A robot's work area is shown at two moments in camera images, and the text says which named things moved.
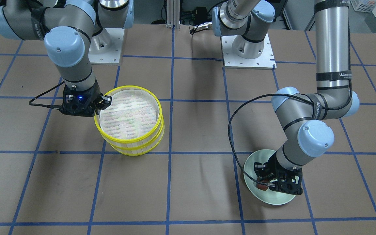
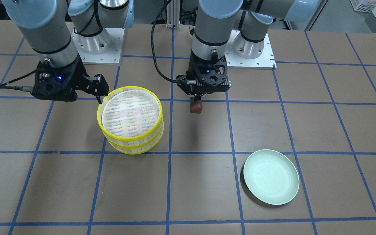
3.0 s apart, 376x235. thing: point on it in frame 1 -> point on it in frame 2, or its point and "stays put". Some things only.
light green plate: (269, 196) stays put
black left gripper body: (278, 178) -> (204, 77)
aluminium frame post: (173, 14) stays put
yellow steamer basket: (133, 119) stays put
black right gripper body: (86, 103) -> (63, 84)
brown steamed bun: (262, 187) -> (195, 107)
